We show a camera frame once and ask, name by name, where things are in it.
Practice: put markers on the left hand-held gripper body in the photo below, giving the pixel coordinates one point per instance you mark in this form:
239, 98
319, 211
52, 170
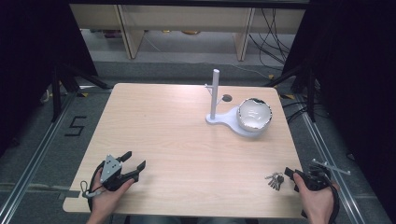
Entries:
111, 169

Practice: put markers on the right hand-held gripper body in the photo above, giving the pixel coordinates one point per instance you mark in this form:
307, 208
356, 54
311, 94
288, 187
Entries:
316, 180

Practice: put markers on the bunch of metal keys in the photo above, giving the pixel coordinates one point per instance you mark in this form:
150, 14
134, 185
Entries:
275, 181

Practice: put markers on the person's right hand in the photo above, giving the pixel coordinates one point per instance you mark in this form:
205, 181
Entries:
319, 203

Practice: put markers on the person's left hand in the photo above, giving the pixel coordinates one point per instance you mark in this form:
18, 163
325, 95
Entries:
106, 200

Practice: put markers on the white ceramic bowl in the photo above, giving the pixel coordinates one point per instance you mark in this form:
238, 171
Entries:
253, 115

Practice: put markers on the black metal stand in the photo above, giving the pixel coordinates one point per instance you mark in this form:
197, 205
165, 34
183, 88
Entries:
56, 93
311, 93

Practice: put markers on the black round table grommet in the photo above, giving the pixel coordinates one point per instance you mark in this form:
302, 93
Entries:
227, 98

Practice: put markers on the white stand with pole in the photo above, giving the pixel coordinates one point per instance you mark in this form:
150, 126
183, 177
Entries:
214, 93

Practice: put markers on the black curtain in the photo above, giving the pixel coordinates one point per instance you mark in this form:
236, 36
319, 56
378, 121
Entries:
34, 46
358, 77

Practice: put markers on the light wooden desk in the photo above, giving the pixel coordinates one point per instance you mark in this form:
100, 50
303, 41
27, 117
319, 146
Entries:
186, 17

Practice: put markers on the aluminium floor rail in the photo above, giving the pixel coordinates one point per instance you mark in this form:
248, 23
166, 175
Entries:
34, 155
330, 155

